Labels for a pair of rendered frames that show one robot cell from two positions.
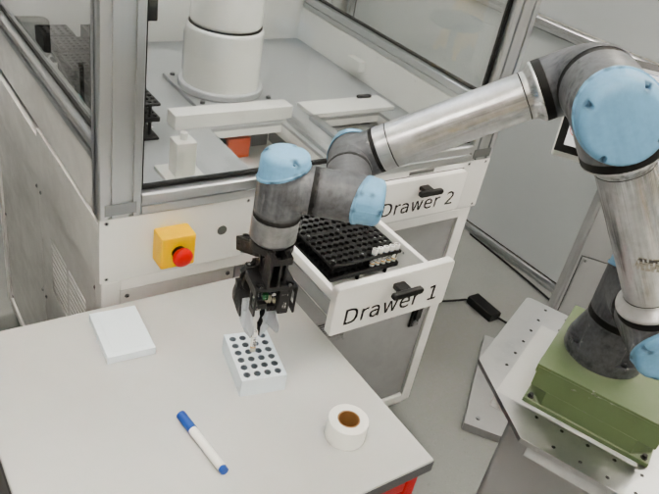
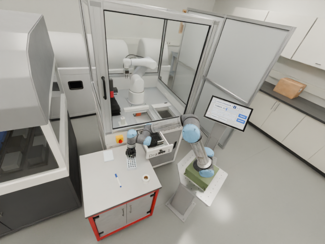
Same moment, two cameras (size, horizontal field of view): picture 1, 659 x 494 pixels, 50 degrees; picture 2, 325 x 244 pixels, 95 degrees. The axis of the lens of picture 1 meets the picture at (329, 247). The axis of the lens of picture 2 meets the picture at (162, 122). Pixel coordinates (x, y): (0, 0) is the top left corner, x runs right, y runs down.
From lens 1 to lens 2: 0.44 m
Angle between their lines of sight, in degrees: 8
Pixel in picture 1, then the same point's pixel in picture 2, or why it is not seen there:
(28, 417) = (88, 173)
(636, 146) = (193, 140)
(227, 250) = not seen: hidden behind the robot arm
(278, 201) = (130, 140)
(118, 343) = (107, 158)
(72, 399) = (96, 169)
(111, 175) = (106, 128)
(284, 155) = (131, 132)
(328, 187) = (139, 139)
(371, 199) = (146, 142)
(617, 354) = not seen: hidden behind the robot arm
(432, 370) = (181, 154)
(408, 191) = not seen: hidden behind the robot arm
